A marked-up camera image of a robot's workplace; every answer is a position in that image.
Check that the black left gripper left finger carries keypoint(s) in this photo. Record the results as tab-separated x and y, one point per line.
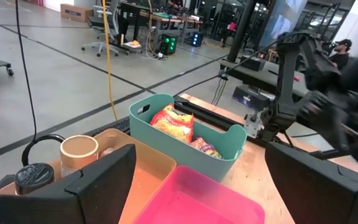
89	193

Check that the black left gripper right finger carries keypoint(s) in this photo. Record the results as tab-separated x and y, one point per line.
306	193

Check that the tan lid seasoning jar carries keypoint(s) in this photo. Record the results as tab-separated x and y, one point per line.
79	152

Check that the purple label spice jar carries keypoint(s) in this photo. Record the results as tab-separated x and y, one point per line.
34	179

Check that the orange ramen pack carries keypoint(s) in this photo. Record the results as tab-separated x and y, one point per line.
172	123

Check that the yellow red snack bag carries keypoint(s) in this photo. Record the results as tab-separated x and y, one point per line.
205	147

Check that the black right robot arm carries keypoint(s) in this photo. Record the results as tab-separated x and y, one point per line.
286	87

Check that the white tray orange item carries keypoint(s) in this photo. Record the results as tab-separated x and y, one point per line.
132	44

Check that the person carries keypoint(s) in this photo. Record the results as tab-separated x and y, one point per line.
342	54

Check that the orange plastic bin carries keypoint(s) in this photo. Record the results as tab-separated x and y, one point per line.
148	174

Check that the black background table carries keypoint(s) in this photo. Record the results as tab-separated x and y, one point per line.
259	74

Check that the black box under table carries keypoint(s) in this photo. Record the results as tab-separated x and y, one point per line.
250	98

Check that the teal plastic bin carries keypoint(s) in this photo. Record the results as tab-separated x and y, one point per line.
179	149

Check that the pink plastic bin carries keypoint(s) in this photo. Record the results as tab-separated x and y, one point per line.
197	199

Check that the black building column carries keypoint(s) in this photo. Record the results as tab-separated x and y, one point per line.
241	31

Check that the blue lit computer tower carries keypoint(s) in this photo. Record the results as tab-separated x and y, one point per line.
197	39

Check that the grey office chair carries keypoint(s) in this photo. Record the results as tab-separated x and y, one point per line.
104	28

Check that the green lit computer tower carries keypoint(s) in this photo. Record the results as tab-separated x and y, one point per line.
169	44

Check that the cardboard box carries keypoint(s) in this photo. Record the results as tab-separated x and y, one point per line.
76	12

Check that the wooden background desk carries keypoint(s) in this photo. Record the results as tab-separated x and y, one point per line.
172	19

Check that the blue wall video screen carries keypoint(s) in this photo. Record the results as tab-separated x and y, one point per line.
283	28

